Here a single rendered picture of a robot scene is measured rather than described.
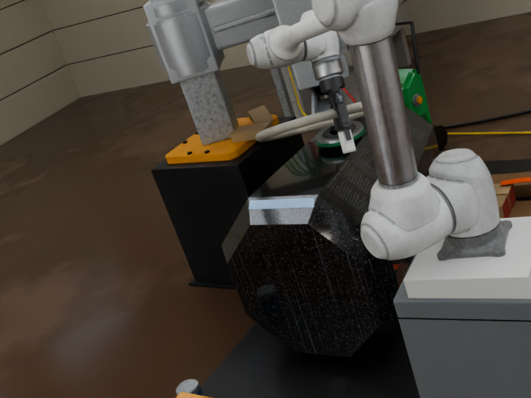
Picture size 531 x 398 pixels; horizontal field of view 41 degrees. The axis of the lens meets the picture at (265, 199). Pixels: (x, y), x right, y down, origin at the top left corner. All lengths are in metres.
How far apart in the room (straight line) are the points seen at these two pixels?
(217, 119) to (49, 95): 6.67
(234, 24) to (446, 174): 1.95
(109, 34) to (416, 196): 8.40
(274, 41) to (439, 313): 0.89
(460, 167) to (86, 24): 8.56
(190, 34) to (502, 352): 2.23
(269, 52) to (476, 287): 0.87
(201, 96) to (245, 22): 0.45
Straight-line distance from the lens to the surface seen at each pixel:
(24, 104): 9.97
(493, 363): 2.06
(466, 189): 1.91
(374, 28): 1.64
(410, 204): 1.79
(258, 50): 2.11
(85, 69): 10.44
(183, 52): 3.60
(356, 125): 3.16
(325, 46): 2.19
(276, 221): 2.80
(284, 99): 5.75
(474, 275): 1.92
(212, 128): 3.78
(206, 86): 3.71
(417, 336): 2.06
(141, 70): 9.85
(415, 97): 4.69
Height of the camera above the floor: 1.90
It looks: 23 degrees down
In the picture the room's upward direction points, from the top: 19 degrees counter-clockwise
